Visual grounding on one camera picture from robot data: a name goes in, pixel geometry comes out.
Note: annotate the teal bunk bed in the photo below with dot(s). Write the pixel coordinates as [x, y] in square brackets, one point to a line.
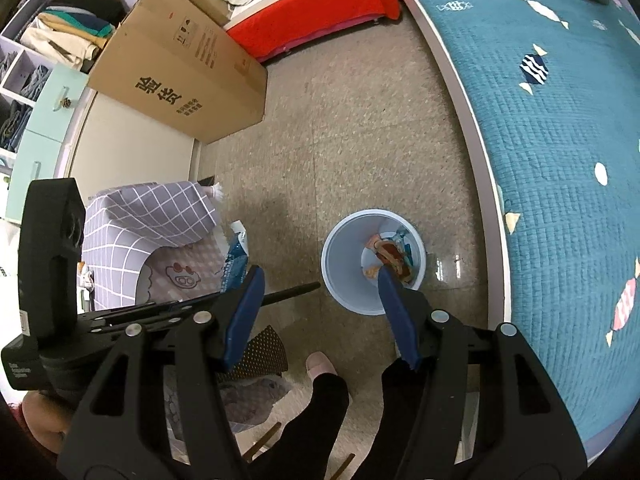
[492, 170]

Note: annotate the lilac staircase cabinet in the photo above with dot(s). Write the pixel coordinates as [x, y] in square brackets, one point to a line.
[55, 105]

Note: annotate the row of hanging clothes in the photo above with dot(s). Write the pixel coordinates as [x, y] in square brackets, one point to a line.
[70, 30]

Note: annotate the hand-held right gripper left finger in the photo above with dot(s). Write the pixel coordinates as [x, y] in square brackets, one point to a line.
[242, 317]

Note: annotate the red covered low bench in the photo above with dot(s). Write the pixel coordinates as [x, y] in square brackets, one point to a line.
[310, 10]

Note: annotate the orange snack packet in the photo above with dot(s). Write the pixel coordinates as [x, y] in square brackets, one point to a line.
[387, 257]

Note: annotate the blue plastic bin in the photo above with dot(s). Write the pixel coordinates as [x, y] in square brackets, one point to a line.
[345, 270]

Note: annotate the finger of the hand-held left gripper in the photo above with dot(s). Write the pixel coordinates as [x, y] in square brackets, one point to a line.
[150, 310]

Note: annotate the blue white milk carton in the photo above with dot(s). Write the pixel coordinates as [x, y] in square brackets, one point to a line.
[235, 265]

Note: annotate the folded jeans stack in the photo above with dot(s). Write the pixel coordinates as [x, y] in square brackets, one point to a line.
[12, 125]
[30, 77]

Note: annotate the person's left leg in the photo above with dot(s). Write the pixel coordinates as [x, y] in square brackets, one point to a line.
[305, 430]

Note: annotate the pink slipper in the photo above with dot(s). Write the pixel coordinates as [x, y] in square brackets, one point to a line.
[320, 366]

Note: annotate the wooden chair leg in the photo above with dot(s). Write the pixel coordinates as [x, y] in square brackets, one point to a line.
[264, 441]
[345, 466]

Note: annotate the large cardboard box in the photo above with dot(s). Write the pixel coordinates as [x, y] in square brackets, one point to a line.
[175, 65]

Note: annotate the teal fish print sheet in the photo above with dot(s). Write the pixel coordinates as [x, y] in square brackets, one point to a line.
[550, 135]

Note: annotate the black metal bar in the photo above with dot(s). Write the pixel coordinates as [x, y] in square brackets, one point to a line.
[295, 293]

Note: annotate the pig print cloth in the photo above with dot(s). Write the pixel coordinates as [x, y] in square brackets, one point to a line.
[185, 270]

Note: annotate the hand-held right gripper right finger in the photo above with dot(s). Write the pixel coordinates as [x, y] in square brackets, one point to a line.
[397, 317]

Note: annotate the cream low cabinet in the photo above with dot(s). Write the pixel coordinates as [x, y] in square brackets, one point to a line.
[125, 145]

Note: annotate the brown dotted cushion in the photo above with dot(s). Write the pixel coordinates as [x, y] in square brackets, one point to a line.
[265, 352]

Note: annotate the person's left hand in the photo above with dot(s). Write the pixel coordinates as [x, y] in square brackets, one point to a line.
[45, 420]

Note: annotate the person's leg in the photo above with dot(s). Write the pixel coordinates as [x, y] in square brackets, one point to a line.
[370, 435]
[305, 430]

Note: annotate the small blue packet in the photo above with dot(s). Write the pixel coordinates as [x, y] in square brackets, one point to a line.
[407, 250]

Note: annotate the grey printed cushion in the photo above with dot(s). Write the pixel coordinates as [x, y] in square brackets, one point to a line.
[250, 402]

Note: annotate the person's right leg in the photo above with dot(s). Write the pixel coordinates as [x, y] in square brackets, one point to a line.
[370, 435]

